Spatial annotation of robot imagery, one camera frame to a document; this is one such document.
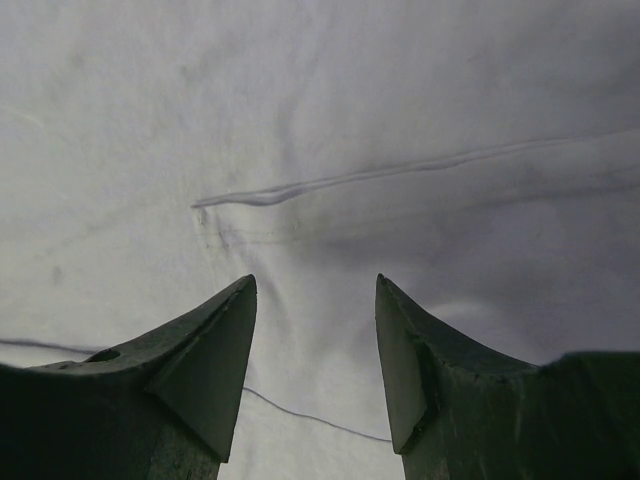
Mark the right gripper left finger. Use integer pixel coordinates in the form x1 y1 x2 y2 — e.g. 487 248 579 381
1 275 257 479

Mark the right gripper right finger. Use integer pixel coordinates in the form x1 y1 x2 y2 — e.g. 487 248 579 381
375 277 639 479

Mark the lavender t shirt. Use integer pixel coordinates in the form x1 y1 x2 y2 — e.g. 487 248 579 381
1 1 639 479

